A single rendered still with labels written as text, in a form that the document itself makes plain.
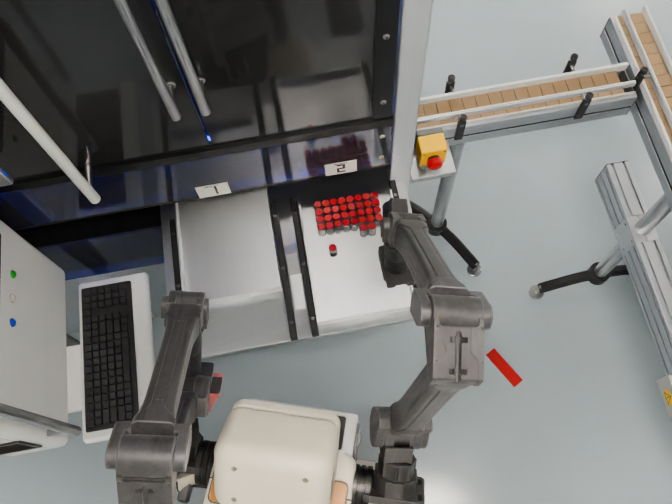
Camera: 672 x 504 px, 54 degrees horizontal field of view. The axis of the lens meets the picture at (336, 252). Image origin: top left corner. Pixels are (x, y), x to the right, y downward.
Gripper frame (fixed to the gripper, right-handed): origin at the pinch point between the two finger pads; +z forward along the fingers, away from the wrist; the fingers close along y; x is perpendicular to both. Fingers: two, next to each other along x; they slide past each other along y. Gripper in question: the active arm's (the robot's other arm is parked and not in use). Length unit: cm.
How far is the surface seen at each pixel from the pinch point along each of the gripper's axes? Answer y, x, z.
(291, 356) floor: 28, 35, 105
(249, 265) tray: 21.2, 35.9, 17.0
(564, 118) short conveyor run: 49, -61, 13
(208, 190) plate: 36, 42, 0
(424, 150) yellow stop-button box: 36.3, -15.4, 0.0
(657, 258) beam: 17, -89, 52
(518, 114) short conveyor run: 49, -46, 8
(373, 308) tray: 3.2, 5.2, 19.6
